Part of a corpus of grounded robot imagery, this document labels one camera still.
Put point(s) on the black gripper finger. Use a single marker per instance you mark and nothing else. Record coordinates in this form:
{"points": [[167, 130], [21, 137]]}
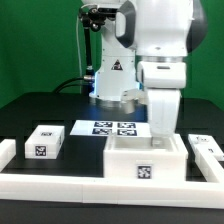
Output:
{"points": [[155, 142]]}

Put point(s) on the white cabinet body box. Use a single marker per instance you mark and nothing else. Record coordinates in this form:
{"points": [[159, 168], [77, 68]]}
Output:
{"points": [[138, 158]]}

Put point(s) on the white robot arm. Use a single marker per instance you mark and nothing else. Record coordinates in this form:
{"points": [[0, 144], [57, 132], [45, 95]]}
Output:
{"points": [[144, 43]]}

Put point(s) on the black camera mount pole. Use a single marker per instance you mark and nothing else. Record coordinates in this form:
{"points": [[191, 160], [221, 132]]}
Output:
{"points": [[89, 40]]}

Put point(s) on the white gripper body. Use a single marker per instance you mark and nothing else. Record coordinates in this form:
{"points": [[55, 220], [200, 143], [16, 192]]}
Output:
{"points": [[163, 109]]}

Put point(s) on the white cabinet door panel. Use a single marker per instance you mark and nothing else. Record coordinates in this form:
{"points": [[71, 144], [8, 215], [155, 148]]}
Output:
{"points": [[206, 143]]}

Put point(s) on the white U-shaped border fence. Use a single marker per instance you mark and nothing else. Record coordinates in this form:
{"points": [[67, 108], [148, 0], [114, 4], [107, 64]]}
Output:
{"points": [[102, 190]]}

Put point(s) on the white cabinet top block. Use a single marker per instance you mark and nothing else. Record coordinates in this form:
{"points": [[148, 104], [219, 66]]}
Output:
{"points": [[45, 142]]}

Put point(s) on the white marker base plate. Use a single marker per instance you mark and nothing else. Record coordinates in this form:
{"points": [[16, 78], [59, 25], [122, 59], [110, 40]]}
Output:
{"points": [[104, 128]]}

